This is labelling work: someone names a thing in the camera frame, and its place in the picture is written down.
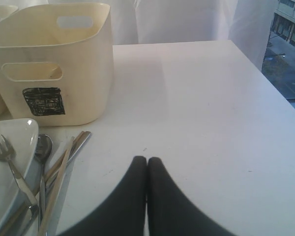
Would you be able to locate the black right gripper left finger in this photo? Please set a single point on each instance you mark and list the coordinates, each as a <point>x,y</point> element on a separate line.
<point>123,212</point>

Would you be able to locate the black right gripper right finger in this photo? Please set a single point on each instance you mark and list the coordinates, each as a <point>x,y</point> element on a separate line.
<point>170,212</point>

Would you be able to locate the wooden chopstick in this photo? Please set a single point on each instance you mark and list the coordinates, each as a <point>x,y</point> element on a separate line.
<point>45,216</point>
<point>22,207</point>

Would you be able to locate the steel knife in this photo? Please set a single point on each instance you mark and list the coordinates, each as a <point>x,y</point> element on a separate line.
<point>51,178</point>

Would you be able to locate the steel spoon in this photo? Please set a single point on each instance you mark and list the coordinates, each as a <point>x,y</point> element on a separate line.
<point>42,153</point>

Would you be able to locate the white square plate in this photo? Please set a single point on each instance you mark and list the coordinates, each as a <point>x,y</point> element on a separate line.
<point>22,134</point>

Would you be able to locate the small steel fork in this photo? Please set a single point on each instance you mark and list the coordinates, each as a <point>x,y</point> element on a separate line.
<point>7,153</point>

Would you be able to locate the cream bin with square mark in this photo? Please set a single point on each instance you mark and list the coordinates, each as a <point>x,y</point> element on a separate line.
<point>56,62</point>

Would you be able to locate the white curtain backdrop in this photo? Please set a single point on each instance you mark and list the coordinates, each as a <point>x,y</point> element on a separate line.
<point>244,22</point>

